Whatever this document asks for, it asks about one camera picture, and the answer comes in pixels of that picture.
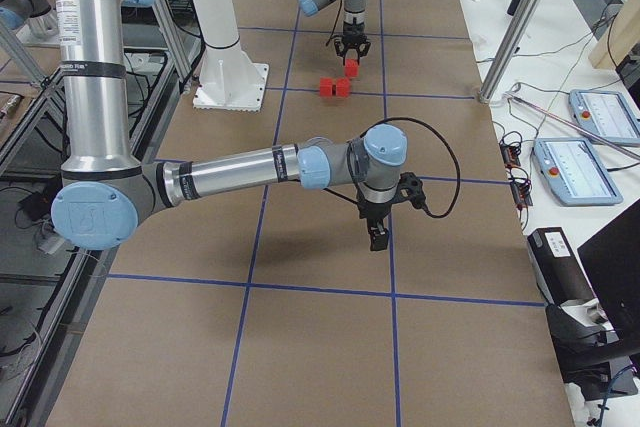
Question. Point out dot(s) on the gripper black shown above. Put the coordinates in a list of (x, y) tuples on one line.
[(353, 30), (374, 211)]

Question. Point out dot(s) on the red block moved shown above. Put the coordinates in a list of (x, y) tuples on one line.
[(342, 87), (351, 68), (327, 87)]

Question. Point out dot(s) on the brown cardboard table cover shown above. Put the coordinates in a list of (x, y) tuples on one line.
[(266, 307)]

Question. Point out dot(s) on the black power brick box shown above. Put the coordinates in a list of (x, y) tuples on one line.
[(559, 276)]

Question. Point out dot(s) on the near teach pendant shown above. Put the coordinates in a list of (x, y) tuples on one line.
[(574, 172)]

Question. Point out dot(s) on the teach pendant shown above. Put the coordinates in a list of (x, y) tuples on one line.
[(574, 172), (607, 114)]

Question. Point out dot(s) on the black monitor with stand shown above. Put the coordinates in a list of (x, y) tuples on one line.
[(588, 356)]

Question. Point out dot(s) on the far teach pendant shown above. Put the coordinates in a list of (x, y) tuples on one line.
[(607, 114)]

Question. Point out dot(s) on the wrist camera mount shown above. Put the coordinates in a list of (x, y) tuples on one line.
[(410, 189)]

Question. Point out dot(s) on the white camera mast pedestal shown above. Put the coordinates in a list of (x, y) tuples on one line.
[(228, 79)]

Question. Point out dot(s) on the aluminium frame post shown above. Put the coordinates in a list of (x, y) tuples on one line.
[(506, 50)]

